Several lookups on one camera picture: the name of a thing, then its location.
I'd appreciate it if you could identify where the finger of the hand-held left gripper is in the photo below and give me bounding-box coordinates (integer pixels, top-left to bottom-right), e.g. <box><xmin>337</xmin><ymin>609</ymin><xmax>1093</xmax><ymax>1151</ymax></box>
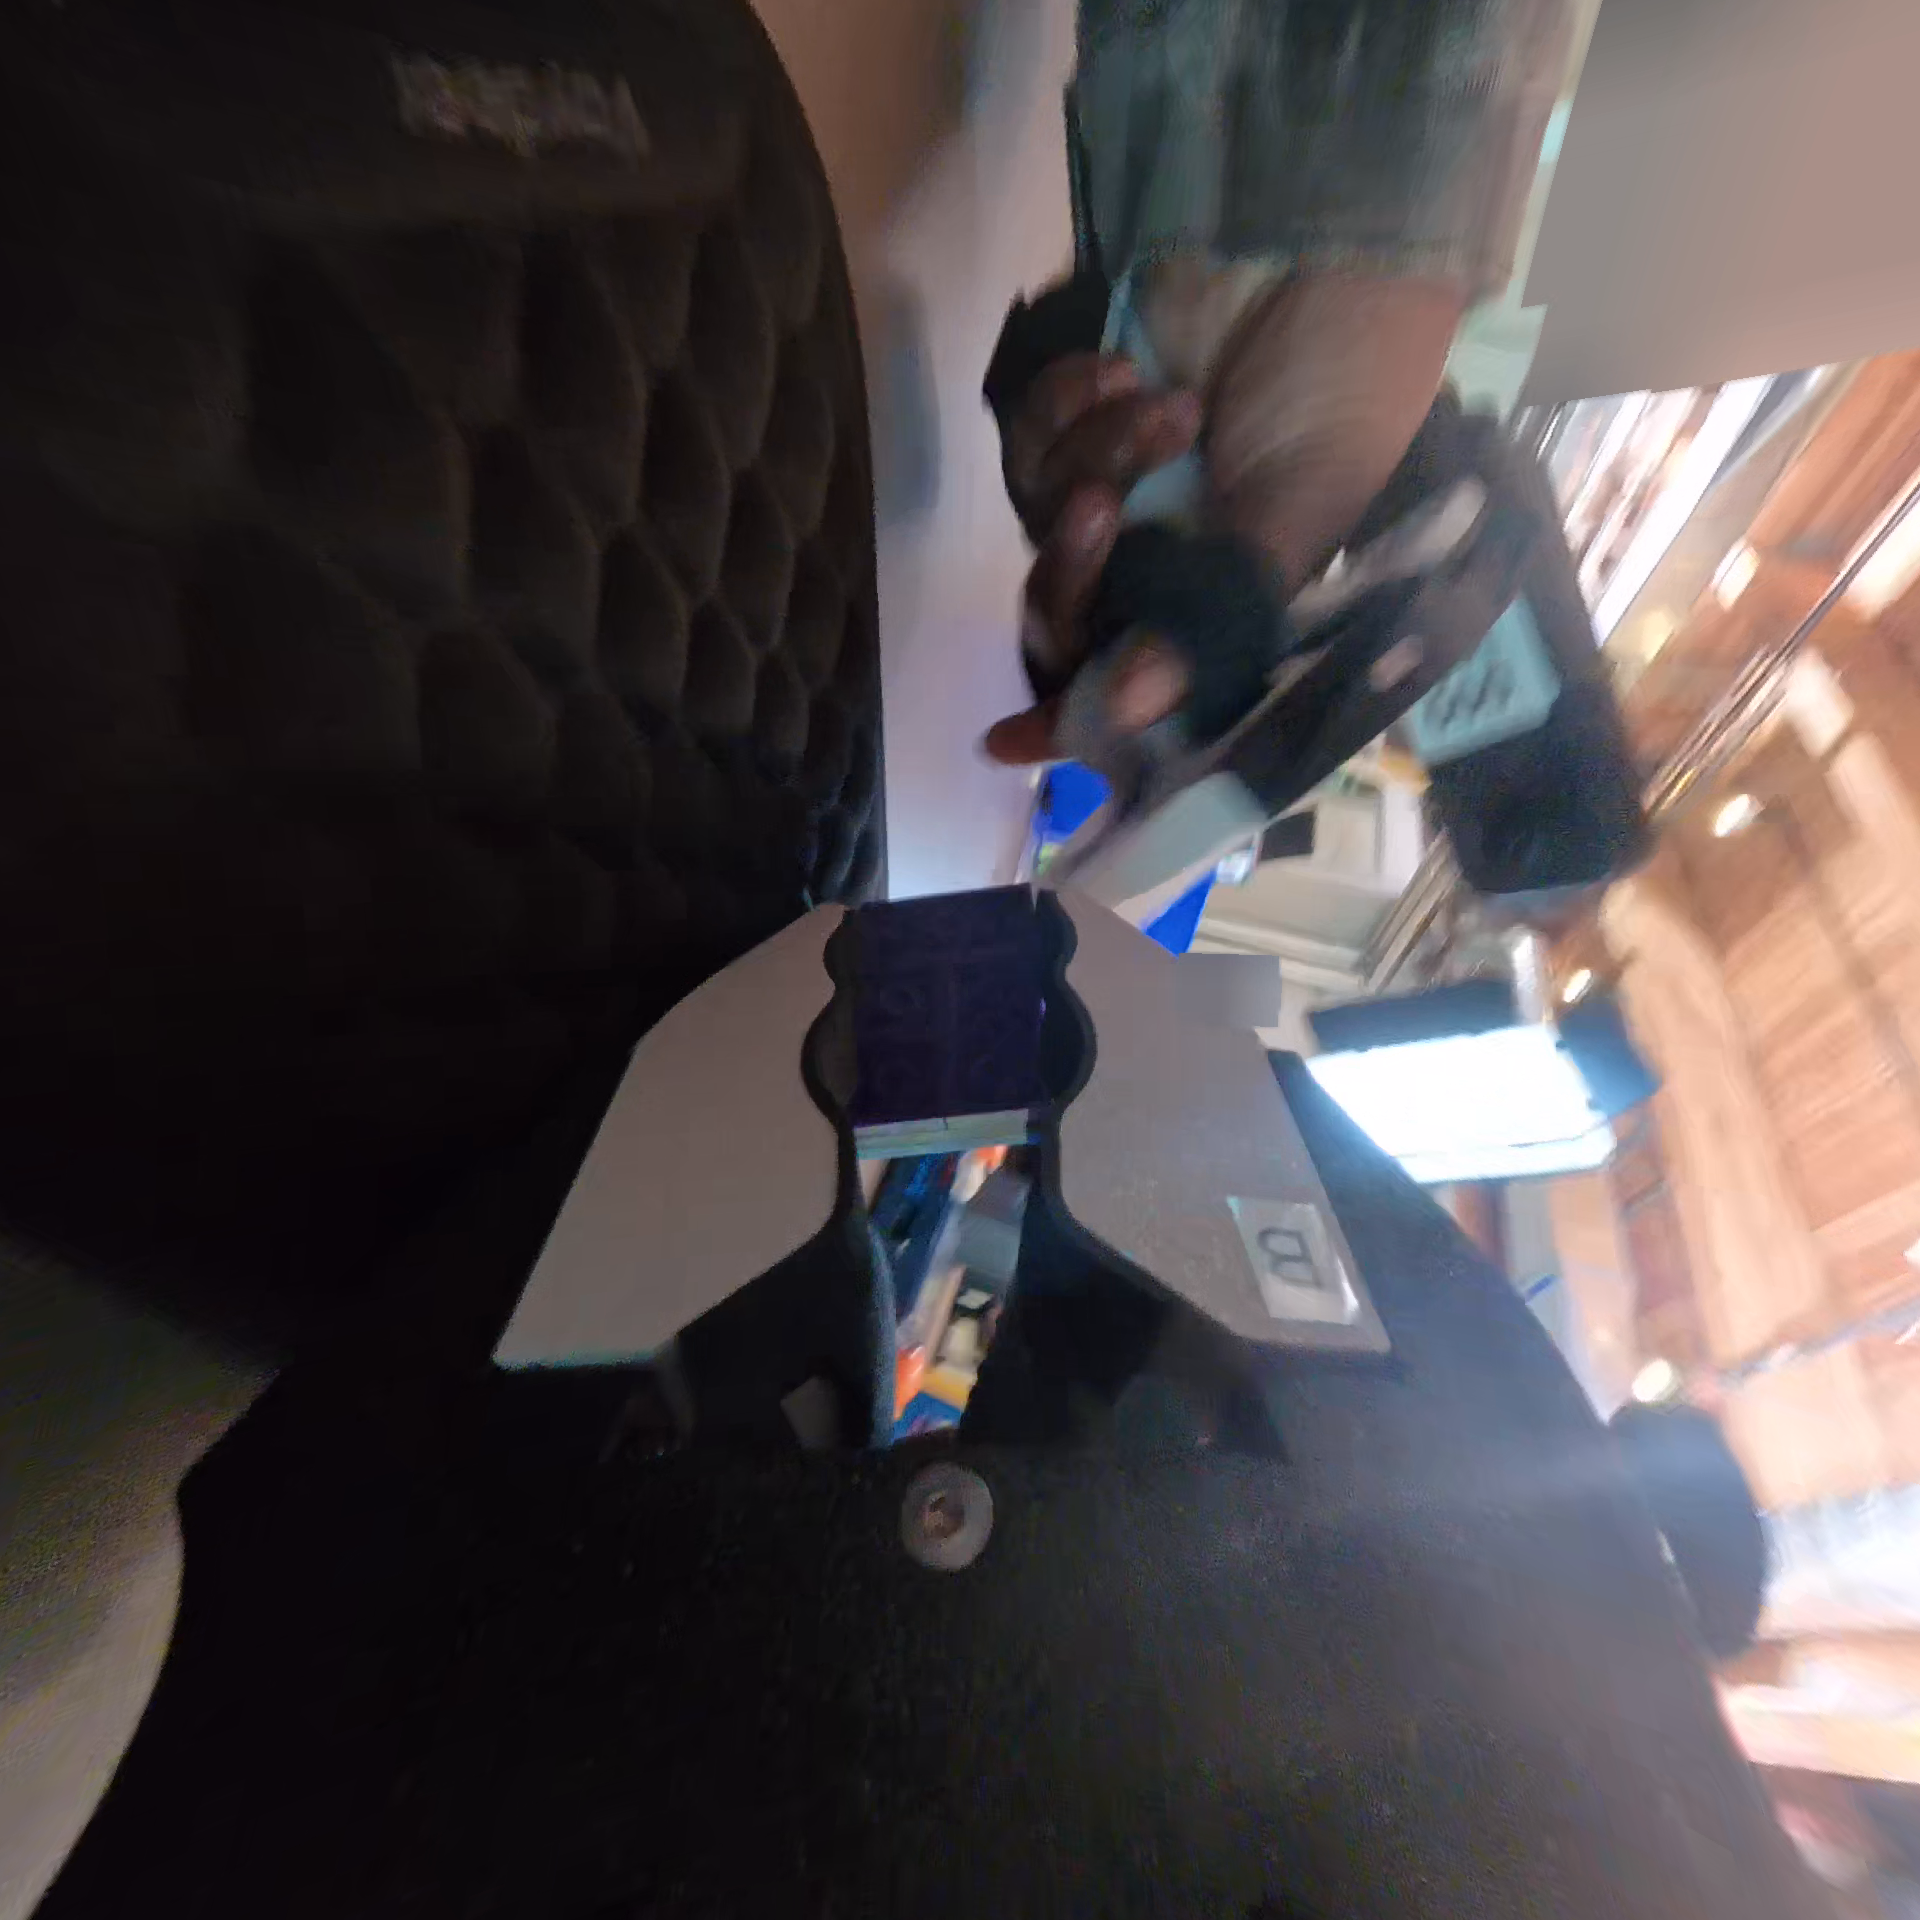
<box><xmin>1041</xmin><ymin>766</ymin><xmax>1280</xmax><ymax>910</ymax></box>

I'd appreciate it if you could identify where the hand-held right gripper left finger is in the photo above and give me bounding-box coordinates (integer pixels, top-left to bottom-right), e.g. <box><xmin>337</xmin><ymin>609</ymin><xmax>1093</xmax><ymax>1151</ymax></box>
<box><xmin>492</xmin><ymin>900</ymin><xmax>863</xmax><ymax>1368</ymax></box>

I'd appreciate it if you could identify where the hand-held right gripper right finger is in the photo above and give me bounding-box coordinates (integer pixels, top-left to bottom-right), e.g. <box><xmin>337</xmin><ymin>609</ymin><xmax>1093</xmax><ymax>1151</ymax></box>
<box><xmin>1036</xmin><ymin>892</ymin><xmax>1396</xmax><ymax>1359</ymax></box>

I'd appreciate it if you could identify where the blue and purple brick assembly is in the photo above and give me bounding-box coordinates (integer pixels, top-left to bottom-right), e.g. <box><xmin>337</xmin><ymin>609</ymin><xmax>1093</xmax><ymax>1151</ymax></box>
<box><xmin>832</xmin><ymin>885</ymin><xmax>1052</xmax><ymax>1161</ymax></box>

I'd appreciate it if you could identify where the person's left hand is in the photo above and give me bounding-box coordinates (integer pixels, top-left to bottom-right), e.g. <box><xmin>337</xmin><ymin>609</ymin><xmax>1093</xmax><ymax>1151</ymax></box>
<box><xmin>982</xmin><ymin>286</ymin><xmax>1204</xmax><ymax>775</ymax></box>

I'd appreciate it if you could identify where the black quilted wrist rest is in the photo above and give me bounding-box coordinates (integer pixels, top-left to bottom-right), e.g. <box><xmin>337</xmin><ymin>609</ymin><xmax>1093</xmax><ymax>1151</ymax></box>
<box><xmin>0</xmin><ymin>0</ymin><xmax>886</xmax><ymax>1320</ymax></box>

